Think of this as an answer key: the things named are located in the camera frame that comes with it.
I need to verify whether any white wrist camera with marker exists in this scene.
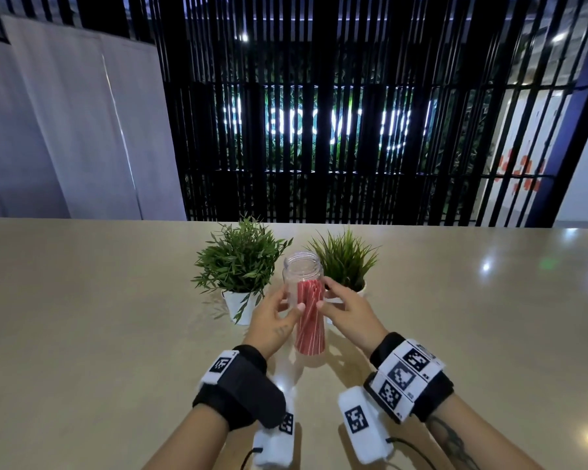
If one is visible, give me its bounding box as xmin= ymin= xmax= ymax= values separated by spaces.
xmin=336 ymin=385 xmax=396 ymax=466
xmin=252 ymin=385 xmax=298 ymax=468

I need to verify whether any white marker wrist band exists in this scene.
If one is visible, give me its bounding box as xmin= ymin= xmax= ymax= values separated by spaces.
xmin=364 ymin=332 xmax=455 ymax=425

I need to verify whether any grassy green plant white pot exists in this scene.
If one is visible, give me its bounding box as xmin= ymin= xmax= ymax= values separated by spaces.
xmin=305 ymin=227 xmax=381 ymax=295

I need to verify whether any bundle of red striped straws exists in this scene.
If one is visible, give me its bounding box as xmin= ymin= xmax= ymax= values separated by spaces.
xmin=294 ymin=280 xmax=326 ymax=355

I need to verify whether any person's right hand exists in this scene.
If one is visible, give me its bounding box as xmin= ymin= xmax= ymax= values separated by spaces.
xmin=316 ymin=276 xmax=389 ymax=358

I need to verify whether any leafy green plant white pot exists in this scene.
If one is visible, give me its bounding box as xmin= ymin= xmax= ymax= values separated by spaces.
xmin=192 ymin=216 xmax=294 ymax=325

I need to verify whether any black slatted screen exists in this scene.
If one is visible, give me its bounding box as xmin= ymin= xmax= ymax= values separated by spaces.
xmin=73 ymin=0 xmax=588 ymax=228

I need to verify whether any black wrist strap with marker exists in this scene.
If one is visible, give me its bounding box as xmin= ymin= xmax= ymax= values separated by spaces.
xmin=192 ymin=344 xmax=288 ymax=432

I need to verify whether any person's right forearm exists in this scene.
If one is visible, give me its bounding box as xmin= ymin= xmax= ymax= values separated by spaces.
xmin=423 ymin=392 xmax=546 ymax=470

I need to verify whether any person's left forearm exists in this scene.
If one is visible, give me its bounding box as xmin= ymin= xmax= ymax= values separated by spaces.
xmin=141 ymin=405 xmax=232 ymax=470

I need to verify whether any clear glass jar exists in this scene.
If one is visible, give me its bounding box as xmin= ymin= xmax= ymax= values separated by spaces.
xmin=282 ymin=250 xmax=327 ymax=356

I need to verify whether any white curtain panel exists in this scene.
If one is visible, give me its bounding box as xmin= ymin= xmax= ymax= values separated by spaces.
xmin=0 ymin=14 xmax=187 ymax=222

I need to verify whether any person's left hand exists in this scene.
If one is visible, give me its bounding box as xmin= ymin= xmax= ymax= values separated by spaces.
xmin=244 ymin=284 xmax=306 ymax=361

